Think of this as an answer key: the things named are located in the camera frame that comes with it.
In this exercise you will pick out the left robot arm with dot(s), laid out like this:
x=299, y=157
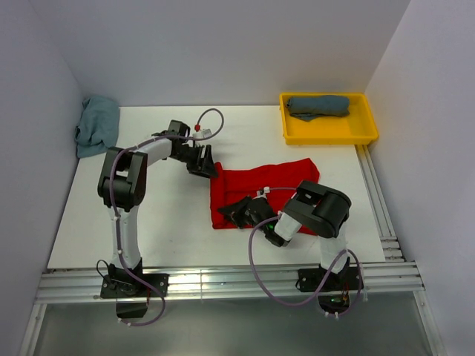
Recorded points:
x=122, y=187

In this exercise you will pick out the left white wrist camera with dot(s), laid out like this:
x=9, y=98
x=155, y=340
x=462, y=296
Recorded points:
x=202, y=131

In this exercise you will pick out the rolled dark grey t shirt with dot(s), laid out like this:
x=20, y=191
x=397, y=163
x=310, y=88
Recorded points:
x=308, y=108

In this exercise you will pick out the aluminium side rail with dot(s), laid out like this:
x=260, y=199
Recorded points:
x=387, y=234

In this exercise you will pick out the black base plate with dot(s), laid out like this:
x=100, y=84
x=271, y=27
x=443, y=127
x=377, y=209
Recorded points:
x=310, y=278
x=113, y=289

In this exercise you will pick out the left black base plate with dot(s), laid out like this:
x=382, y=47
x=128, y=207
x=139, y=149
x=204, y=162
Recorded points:
x=113, y=289

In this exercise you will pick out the aluminium front rail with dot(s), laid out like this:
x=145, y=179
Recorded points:
x=195, y=283

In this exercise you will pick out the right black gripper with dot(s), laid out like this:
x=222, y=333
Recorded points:
x=234, y=210

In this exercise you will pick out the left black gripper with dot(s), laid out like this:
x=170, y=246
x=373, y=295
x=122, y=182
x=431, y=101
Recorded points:
x=203, y=166

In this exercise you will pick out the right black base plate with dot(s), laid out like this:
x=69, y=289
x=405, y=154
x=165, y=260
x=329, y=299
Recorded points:
x=310, y=278

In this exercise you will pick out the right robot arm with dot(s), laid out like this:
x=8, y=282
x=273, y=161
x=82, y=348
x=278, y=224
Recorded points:
x=281, y=212

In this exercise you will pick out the red t shirt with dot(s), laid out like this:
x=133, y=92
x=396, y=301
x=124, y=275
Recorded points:
x=233, y=185

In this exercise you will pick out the yellow plastic tray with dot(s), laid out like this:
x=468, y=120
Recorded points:
x=357, y=128

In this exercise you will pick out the light blue t shirt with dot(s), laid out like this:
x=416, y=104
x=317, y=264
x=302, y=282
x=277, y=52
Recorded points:
x=98, y=127

